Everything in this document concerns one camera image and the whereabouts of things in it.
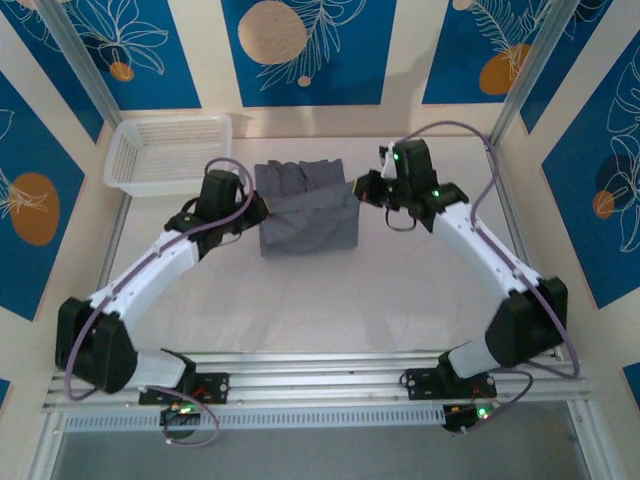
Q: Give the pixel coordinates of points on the grey t-shirt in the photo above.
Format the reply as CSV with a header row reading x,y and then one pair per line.
x,y
310,225

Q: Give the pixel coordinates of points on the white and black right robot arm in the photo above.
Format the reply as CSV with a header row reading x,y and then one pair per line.
x,y
480,250

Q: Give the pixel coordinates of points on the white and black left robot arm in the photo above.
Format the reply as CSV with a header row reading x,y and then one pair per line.
x,y
145,275

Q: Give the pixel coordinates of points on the white plastic mesh basket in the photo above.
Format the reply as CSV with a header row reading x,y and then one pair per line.
x,y
165,150

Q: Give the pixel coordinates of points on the aluminium corner post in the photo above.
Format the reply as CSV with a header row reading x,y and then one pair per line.
x,y
80,55
530,65

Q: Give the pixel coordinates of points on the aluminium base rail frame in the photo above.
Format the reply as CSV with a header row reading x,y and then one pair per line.
x,y
310,380

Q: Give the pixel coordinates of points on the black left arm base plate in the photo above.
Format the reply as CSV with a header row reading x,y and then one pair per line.
x,y
215,387

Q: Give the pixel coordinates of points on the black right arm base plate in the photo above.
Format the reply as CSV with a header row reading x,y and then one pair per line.
x,y
422,382

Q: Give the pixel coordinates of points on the aluminium lower frame rail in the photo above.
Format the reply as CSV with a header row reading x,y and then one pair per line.
x,y
45,450
582,450

